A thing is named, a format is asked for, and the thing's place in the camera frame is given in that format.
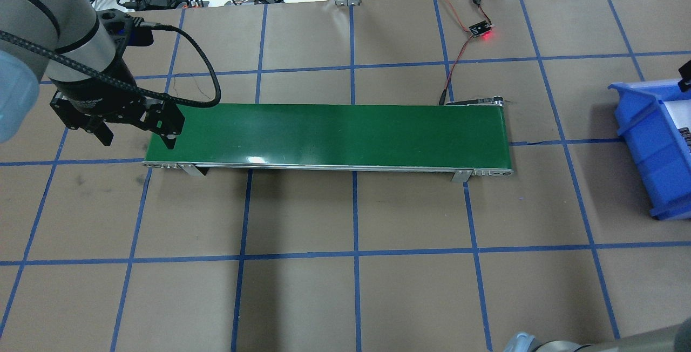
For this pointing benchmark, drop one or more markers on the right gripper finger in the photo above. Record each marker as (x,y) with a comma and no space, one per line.
(685,77)

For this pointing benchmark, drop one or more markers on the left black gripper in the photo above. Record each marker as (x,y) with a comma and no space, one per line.
(100,94)

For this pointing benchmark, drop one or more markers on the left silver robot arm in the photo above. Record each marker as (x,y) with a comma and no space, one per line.
(81,52)

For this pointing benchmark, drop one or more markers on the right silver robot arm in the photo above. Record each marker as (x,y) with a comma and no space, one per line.
(672,338)

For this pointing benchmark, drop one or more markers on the blue plastic bin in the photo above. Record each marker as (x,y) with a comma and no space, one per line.
(648,115)

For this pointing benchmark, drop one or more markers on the green conveyor belt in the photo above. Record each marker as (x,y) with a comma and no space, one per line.
(467,140)

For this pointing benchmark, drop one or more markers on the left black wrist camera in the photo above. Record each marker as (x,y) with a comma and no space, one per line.
(124,29)

